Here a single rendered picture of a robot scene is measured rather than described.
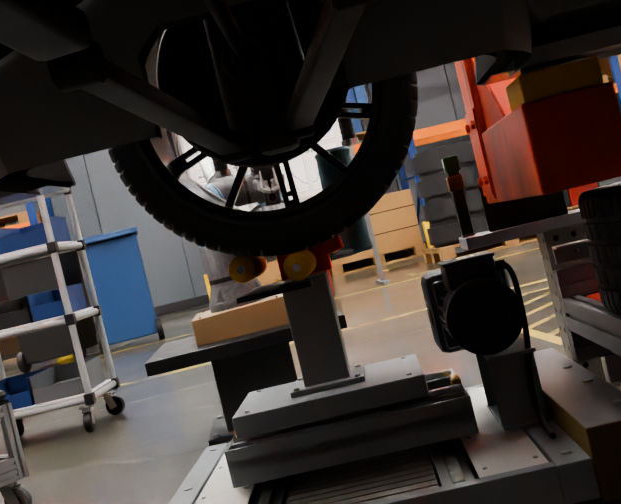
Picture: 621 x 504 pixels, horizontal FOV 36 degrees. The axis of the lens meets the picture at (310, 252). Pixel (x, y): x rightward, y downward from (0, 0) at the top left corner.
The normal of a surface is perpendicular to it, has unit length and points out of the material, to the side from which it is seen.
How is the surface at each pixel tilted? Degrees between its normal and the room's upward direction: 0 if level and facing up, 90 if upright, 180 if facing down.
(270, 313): 90
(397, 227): 90
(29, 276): 90
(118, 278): 90
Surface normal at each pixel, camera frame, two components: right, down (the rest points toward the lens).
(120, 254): 0.18, -0.03
